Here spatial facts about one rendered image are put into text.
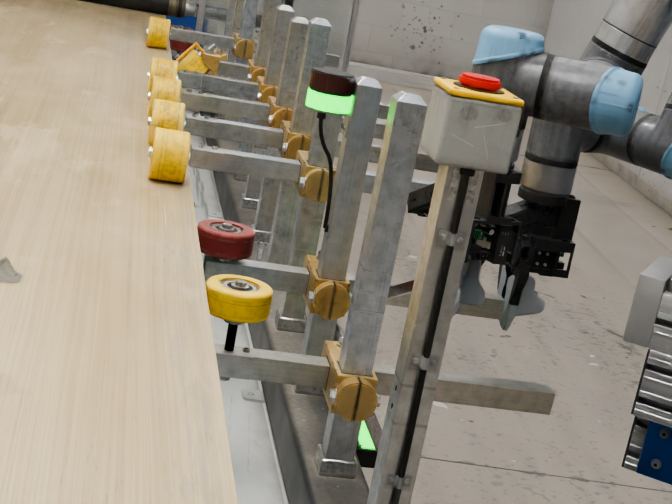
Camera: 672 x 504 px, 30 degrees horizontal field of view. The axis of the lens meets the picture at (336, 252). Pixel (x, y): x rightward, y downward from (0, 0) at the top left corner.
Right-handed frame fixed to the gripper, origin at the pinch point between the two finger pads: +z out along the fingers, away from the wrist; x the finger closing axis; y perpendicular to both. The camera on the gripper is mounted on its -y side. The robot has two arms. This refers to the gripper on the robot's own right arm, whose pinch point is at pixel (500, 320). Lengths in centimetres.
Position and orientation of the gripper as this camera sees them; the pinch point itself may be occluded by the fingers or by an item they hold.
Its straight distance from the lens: 184.8
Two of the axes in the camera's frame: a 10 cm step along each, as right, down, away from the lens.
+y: 9.7, 1.2, 1.9
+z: -1.7, 9.5, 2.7
